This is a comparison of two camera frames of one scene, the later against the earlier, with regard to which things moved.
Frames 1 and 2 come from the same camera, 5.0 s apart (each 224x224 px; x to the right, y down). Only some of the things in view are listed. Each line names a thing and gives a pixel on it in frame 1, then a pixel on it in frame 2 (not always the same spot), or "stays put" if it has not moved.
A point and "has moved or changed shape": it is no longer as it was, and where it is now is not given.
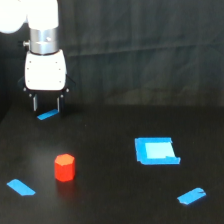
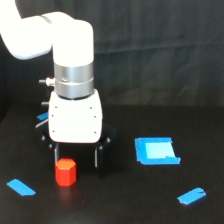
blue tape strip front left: (20, 187) stays put
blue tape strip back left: (47, 114) stays put
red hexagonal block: (64, 167) has moved or changed shape
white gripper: (46, 73) -> (79, 121)
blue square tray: (156, 151) stays put
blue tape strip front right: (192, 196) stays put
